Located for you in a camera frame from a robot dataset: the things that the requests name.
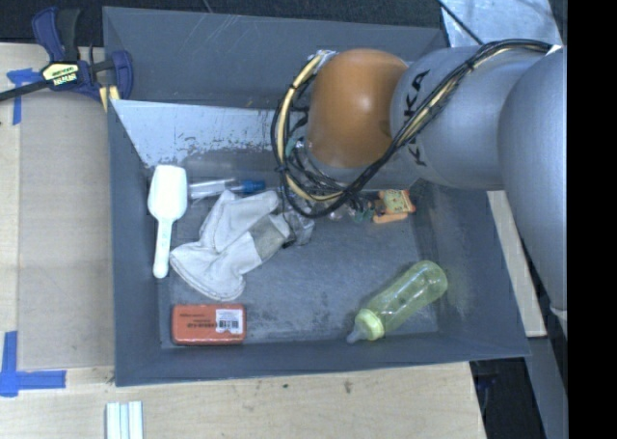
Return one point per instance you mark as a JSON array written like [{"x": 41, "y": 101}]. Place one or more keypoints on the orange toy figure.
[{"x": 396, "y": 203}]

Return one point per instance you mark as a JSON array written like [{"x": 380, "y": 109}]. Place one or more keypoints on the white work glove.
[{"x": 226, "y": 244}]

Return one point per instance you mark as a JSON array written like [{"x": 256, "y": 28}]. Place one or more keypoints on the clear tube with blue cap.
[{"x": 212, "y": 187}]

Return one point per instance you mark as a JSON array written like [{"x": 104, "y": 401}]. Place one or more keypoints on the white plastic scoop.
[{"x": 166, "y": 196}]

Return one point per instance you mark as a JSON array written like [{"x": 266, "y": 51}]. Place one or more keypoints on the yellow-green baby bottle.
[{"x": 405, "y": 299}]

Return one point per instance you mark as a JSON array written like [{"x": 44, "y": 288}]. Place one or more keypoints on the grey metal bin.
[{"x": 308, "y": 282}]

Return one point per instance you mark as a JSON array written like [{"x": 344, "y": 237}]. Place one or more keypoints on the pale wood flat board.
[{"x": 62, "y": 234}]

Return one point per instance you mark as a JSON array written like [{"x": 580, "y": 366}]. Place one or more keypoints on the orange flat box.
[{"x": 202, "y": 326}]

